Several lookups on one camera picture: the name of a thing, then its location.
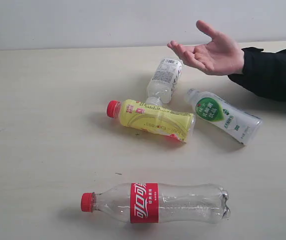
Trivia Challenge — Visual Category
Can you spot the open bare human hand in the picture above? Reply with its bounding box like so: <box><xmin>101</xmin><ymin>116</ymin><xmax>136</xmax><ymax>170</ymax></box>
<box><xmin>167</xmin><ymin>20</ymin><xmax>245</xmax><ymax>76</ymax></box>

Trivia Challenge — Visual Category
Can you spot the white green label bottle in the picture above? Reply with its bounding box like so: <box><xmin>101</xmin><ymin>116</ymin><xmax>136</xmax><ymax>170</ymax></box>
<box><xmin>184</xmin><ymin>88</ymin><xmax>262</xmax><ymax>145</ymax></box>

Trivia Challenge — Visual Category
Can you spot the yellow label bottle red cap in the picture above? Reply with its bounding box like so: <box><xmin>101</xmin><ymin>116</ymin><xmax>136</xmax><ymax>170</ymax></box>
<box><xmin>106</xmin><ymin>99</ymin><xmax>196</xmax><ymax>143</ymax></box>

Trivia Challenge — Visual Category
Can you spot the clear cola bottle red label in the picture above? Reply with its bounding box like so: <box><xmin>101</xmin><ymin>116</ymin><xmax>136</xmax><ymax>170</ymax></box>
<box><xmin>80</xmin><ymin>182</ymin><xmax>230</xmax><ymax>224</ymax></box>

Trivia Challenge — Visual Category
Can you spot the black sleeved forearm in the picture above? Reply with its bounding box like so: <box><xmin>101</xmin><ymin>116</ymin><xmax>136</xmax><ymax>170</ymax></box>
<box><xmin>228</xmin><ymin>47</ymin><xmax>286</xmax><ymax>102</ymax></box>

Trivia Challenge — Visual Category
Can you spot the clear bottle white text label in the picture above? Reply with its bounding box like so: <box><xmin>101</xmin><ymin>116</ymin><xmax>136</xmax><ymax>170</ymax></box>
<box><xmin>145</xmin><ymin>57</ymin><xmax>182</xmax><ymax>107</ymax></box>

